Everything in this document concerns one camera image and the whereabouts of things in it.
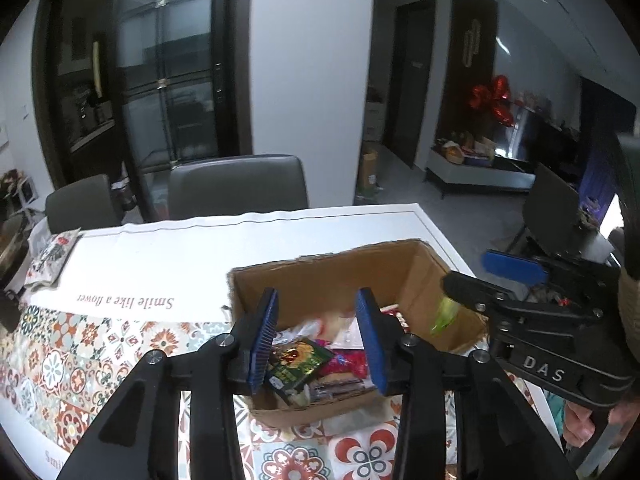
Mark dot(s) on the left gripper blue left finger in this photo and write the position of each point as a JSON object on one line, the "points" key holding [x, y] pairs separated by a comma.
{"points": [[135, 435]]}

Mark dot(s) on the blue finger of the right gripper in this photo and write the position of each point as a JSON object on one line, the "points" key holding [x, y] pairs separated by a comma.
{"points": [[497, 302], [514, 268]]}

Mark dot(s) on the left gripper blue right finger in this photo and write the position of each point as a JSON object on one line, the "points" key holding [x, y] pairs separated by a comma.
{"points": [[499, 435]]}

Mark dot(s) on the green jelly snack packet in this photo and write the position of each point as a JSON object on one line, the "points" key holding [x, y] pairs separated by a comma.
{"points": [[446, 314]]}

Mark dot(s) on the red candy wrapper packet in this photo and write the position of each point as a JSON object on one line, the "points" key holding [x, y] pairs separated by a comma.
{"points": [[352, 362]]}

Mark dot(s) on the dark green snack packet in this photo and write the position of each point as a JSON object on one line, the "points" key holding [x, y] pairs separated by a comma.
{"points": [[293, 366]]}

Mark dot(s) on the person right hand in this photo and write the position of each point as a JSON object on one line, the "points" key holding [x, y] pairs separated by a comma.
{"points": [[578, 427]]}

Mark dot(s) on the dark chair by cabinet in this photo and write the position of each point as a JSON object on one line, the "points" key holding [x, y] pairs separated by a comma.
{"points": [[550, 215]]}

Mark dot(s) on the brown cardboard box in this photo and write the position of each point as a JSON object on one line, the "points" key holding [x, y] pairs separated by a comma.
{"points": [[404, 273]]}

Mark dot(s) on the patterned tile tablecloth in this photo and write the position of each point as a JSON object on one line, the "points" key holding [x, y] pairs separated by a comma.
{"points": [[348, 458]]}

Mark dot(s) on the white low cabinet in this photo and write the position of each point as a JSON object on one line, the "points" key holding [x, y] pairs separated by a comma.
{"points": [[450, 178]]}

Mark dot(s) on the red foil balloon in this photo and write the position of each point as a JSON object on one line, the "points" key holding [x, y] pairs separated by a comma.
{"points": [[494, 97]]}

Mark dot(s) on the cardboard box on floor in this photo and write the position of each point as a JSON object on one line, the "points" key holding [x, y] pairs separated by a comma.
{"points": [[368, 163]]}

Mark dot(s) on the black mug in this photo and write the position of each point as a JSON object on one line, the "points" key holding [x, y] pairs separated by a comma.
{"points": [[9, 310]]}

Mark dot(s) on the white patterned snack bag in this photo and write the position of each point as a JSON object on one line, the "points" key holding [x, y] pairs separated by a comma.
{"points": [[48, 265]]}

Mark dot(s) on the grey dining chair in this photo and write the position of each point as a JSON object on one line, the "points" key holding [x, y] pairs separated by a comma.
{"points": [[237, 185], [86, 204]]}

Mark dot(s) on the metal hot pot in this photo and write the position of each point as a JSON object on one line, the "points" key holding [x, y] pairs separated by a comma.
{"points": [[13, 240]]}

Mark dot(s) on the black glass sliding door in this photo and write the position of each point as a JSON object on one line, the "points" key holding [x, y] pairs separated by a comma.
{"points": [[135, 86]]}

